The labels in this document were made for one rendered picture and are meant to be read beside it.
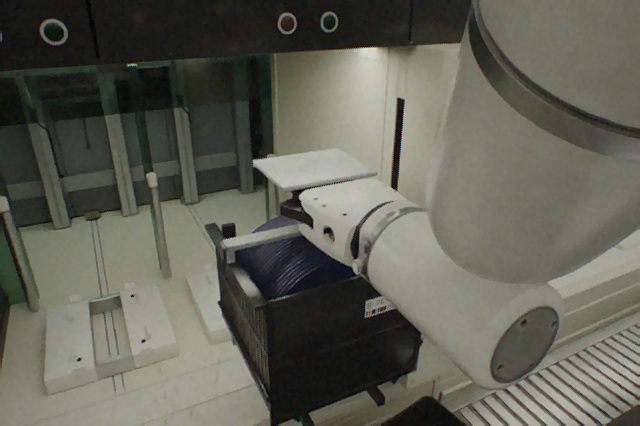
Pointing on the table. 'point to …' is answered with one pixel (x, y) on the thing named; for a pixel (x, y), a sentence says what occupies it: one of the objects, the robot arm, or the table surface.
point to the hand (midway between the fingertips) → (315, 183)
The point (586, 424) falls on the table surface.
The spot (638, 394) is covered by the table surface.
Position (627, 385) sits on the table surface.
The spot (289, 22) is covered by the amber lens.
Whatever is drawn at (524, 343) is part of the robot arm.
